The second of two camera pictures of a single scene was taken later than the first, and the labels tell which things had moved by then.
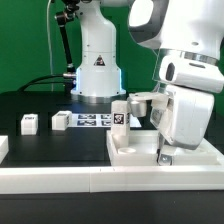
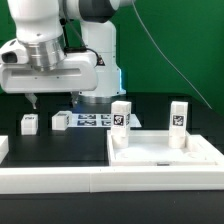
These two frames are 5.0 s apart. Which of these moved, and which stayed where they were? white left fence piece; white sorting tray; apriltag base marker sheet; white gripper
Moved: white gripper
Stayed: white sorting tray; white left fence piece; apriltag base marker sheet
